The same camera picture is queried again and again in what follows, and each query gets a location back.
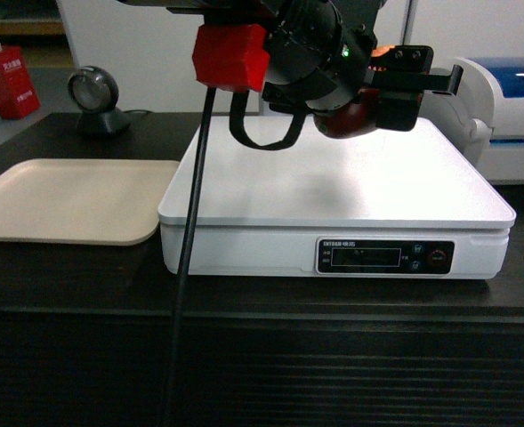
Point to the red fire extinguisher box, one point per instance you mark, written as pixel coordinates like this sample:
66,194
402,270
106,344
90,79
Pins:
18,97

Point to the white checkout scale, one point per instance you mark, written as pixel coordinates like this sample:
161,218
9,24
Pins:
382,205

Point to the black slatted checkout counter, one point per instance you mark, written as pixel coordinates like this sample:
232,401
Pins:
84,330

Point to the red wrist camera mount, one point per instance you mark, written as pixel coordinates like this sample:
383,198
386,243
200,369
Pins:
231,57

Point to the dark red mango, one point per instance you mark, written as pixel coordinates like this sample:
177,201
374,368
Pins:
354,119

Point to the beige plastic tray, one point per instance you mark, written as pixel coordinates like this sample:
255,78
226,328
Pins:
103,202

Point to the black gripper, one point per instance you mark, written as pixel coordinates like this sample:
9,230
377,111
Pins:
401,75

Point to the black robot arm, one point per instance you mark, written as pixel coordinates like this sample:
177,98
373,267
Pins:
313,58

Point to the black barcode scanner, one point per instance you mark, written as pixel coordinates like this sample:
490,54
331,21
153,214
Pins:
95,92

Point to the white blue label printer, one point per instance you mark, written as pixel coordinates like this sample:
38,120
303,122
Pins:
485,119

